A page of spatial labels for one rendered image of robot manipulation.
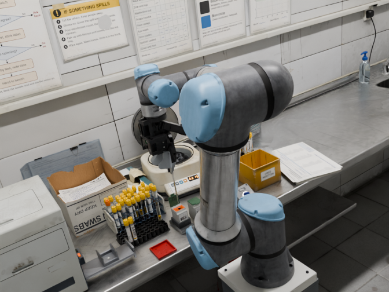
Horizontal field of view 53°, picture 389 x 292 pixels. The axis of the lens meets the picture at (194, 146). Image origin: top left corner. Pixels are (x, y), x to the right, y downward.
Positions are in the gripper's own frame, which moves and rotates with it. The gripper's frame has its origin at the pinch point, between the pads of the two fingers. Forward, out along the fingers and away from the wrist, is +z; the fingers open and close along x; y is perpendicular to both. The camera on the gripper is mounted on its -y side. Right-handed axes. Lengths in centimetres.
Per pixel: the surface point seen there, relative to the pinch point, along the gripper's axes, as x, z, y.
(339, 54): -57, 3, -157
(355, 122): -11, 24, -112
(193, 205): 0.1, 17.7, -5.7
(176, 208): -0.7, 16.0, 0.9
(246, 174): -3.4, 17.7, -33.6
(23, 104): -53, -22, 31
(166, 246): 5.8, 23.5, 10.1
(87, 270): 3.2, 19.7, 35.9
